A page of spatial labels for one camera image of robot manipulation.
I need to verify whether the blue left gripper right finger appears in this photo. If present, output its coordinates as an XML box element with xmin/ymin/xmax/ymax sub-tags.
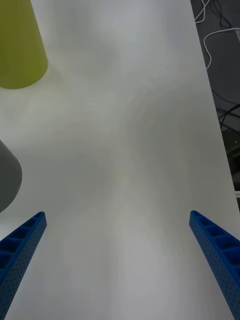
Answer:
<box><xmin>188</xmin><ymin>210</ymin><xmax>240</xmax><ymax>320</ymax></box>

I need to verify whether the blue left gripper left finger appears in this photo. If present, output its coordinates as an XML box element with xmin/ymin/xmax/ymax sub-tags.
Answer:
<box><xmin>0</xmin><ymin>211</ymin><xmax>48</xmax><ymax>320</ymax></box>

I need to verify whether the grey plastic waste bin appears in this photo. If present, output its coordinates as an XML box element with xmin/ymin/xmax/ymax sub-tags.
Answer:
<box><xmin>0</xmin><ymin>138</ymin><xmax>23</xmax><ymax>214</ymax></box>

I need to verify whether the yellow-green plastic waste bin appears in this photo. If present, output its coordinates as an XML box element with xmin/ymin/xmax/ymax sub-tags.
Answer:
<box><xmin>0</xmin><ymin>0</ymin><xmax>49</xmax><ymax>90</ymax></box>

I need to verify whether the black cable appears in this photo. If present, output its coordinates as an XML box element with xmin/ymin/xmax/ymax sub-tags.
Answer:
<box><xmin>211</xmin><ymin>90</ymin><xmax>240</xmax><ymax>132</ymax></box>

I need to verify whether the white cable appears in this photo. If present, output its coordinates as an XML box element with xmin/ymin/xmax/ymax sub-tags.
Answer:
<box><xmin>194</xmin><ymin>0</ymin><xmax>210</xmax><ymax>24</ymax></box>
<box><xmin>203</xmin><ymin>27</ymin><xmax>240</xmax><ymax>70</ymax></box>

